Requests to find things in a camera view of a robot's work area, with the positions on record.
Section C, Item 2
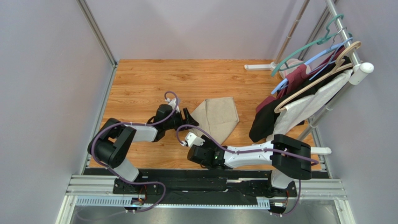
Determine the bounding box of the metal clothes rack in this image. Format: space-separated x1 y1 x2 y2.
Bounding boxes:
244 0 375 156

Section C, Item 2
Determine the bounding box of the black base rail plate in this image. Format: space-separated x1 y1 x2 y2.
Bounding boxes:
85 168 305 206

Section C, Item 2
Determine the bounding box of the beige linen napkin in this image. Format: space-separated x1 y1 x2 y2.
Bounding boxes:
191 97 240 144

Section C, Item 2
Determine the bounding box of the white towel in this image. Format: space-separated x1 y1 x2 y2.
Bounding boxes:
266 69 353 141

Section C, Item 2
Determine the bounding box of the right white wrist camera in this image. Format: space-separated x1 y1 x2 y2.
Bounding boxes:
181 132 205 147

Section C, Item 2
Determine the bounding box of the black garment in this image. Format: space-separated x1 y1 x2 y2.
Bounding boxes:
249 68 351 142

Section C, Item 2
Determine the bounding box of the blue clothes hanger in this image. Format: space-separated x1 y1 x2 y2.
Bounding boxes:
271 37 355 95

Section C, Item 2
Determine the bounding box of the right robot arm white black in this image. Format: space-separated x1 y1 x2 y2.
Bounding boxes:
185 132 318 189

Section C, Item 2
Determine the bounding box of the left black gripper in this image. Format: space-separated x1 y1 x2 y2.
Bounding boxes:
164 108 199 132

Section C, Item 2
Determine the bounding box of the aluminium frame rail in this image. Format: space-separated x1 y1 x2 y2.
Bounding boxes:
56 175 355 224

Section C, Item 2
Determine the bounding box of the pink white garment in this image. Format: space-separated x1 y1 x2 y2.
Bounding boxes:
278 58 304 79

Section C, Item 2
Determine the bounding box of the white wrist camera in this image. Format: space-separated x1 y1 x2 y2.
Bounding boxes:
165 98 180 113
181 132 205 147

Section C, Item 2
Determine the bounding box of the wooden clothes hanger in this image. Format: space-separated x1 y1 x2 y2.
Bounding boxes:
273 41 363 114

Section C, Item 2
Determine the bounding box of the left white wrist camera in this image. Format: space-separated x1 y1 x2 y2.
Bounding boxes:
165 98 180 113

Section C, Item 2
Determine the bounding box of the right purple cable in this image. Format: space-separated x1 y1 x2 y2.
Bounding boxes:
175 124 320 217

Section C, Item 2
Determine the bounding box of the green clothes hanger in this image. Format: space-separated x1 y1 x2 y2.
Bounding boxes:
271 14 344 77

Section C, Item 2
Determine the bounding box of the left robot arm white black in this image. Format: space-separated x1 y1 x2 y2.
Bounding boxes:
87 104 199 182

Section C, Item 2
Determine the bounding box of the maroon garment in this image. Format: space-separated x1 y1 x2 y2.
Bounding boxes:
256 46 345 113

